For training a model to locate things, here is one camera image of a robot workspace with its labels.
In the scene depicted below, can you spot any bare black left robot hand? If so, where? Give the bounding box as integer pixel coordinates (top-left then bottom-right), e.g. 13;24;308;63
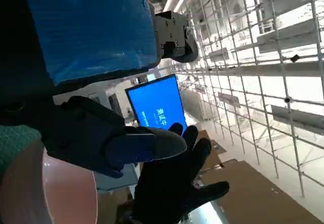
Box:
0;0;198;179

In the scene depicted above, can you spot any blue monitor screen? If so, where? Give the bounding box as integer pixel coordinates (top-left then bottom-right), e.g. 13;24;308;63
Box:
125;73;188;136

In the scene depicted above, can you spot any white wire grid rack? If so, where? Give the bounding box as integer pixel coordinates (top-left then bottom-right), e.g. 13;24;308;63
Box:
174;0;324;198

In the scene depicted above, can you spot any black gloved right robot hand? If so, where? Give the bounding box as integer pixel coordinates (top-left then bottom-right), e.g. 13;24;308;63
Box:
131;122;230;224

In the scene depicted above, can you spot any green cutting mat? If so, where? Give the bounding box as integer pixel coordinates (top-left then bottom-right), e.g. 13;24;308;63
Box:
0;124;42;175

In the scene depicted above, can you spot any small brown cardboard box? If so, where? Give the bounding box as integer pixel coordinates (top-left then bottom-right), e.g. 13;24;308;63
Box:
196;129;226;170

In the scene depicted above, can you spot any pink bowl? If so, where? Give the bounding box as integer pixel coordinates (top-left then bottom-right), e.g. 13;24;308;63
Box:
0;137;98;224

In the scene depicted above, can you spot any large brown cardboard box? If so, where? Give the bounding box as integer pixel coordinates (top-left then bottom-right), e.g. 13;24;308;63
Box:
199;158;322;224

